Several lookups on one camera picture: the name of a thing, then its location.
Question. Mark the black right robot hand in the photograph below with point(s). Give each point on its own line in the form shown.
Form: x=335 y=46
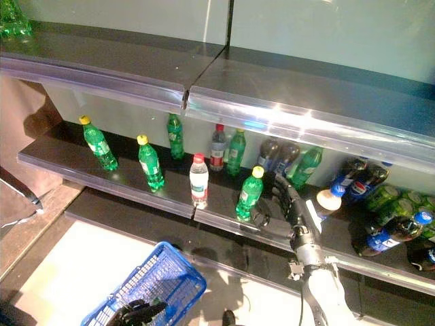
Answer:
x=295 y=210

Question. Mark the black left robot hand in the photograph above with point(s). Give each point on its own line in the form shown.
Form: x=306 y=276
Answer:
x=136 y=312

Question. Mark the black shelf base plinth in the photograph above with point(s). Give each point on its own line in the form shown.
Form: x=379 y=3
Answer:
x=238 y=261

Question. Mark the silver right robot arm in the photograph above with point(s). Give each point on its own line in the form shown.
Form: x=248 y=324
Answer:
x=323 y=292

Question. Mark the silver metal edge strip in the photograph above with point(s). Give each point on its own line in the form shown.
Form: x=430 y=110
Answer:
x=20 y=193

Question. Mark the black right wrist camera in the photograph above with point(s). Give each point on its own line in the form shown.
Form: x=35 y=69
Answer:
x=295 y=270

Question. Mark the water bottle teal label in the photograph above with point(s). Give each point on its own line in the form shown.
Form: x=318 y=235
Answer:
x=198 y=181

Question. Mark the water bottle red label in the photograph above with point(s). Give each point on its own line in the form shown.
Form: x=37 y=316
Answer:
x=217 y=149

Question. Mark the blue plastic shopping basket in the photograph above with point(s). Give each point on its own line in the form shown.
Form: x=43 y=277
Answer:
x=163 y=271

